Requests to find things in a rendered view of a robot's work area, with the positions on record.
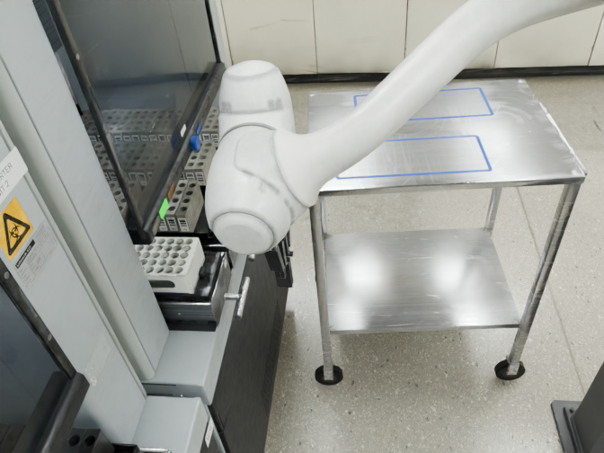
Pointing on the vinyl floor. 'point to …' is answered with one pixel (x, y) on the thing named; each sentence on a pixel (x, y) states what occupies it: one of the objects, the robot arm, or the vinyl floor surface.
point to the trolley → (380, 322)
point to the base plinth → (455, 76)
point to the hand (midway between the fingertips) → (283, 271)
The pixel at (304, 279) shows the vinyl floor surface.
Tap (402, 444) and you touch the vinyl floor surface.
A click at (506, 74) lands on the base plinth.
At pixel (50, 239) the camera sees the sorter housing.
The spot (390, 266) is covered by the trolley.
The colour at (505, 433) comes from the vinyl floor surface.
